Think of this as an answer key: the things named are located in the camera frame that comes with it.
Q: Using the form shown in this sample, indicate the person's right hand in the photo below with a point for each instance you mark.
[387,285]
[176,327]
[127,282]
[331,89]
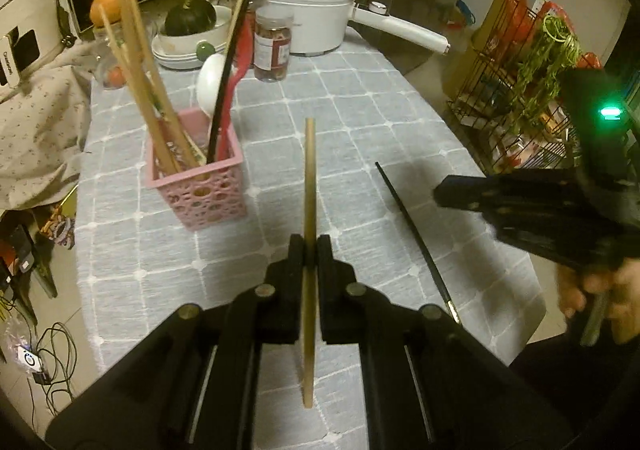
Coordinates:
[625,300]

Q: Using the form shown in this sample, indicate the printed wooden chopstick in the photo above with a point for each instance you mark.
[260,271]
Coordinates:
[150,59]

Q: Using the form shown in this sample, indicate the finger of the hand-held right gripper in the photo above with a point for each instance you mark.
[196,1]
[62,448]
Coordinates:
[540,235]
[475,192]

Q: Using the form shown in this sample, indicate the green pumpkin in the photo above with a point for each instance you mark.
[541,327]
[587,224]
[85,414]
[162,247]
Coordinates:
[190,19]

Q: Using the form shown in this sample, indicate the white electric cooking pot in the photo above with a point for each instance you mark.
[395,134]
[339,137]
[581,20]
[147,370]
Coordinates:
[310,4]

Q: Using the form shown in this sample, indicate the white plastic spoon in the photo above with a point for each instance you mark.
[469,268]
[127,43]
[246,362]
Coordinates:
[210,79]

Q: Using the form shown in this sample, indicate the patterned cardboard box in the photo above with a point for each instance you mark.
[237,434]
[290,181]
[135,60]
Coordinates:
[60,225]

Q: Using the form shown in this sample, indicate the small orange fruit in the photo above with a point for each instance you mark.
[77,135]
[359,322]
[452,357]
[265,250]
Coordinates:
[116,74]

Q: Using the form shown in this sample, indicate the black chopstick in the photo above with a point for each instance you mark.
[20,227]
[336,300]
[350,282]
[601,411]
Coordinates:
[235,54]
[415,240]

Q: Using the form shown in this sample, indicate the stack of white bowls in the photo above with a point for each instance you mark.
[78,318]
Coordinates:
[175,52]

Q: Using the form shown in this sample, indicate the green round knob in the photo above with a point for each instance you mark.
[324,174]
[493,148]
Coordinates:
[205,50]

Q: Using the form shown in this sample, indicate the clear glass jar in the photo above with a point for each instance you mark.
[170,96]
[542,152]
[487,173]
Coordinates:
[107,49]

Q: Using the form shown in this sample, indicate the floral beige cloth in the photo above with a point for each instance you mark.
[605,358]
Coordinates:
[40,129]

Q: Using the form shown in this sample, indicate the large orange fruit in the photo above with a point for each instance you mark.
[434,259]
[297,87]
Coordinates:
[107,4]

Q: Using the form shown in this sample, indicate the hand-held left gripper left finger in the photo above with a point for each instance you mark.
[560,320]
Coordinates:
[295,290]

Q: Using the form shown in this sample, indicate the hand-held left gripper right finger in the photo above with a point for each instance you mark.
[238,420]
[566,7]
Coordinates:
[325,295]

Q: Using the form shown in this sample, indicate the brown cardboard box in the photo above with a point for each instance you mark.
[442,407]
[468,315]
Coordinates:
[480,29]

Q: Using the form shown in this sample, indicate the pink perforated plastic basket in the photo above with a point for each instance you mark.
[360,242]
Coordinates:
[210,200]

